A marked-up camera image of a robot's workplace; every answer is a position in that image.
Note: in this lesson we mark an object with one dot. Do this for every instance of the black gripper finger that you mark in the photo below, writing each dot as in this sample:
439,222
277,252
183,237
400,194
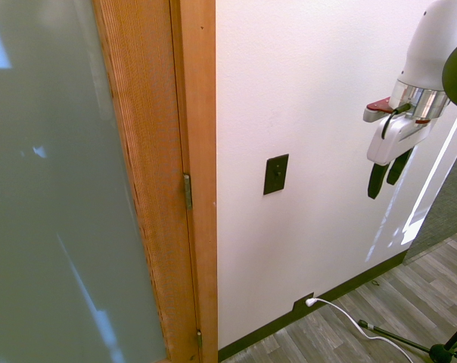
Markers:
398,166
376,181

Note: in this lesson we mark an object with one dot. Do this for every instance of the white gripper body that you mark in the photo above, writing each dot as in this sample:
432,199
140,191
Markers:
389,140

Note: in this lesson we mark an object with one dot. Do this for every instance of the dark baseboard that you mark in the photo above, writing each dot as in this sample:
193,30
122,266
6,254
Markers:
315,306

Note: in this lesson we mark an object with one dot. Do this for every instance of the metal door hinge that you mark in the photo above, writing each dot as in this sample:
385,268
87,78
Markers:
199,339
188,191

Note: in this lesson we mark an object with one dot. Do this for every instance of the frosted glass wooden door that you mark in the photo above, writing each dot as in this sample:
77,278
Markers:
62,189

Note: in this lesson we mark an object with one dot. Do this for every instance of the red and grey wrist camera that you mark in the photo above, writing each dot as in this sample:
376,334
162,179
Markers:
378,108

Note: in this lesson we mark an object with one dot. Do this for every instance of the grey textured wall panel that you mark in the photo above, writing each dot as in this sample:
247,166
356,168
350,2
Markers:
446,204

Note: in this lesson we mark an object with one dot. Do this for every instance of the dark light switch plate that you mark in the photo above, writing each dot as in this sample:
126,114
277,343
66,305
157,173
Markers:
275,174

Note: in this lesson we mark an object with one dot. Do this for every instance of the dark wall outlet plate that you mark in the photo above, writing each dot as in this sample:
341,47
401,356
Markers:
303,300

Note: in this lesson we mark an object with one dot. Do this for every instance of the black camera tripod stand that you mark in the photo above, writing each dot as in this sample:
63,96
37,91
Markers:
436,340

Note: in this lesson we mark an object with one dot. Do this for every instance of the wooden door frame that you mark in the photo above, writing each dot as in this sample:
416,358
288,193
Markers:
200,151

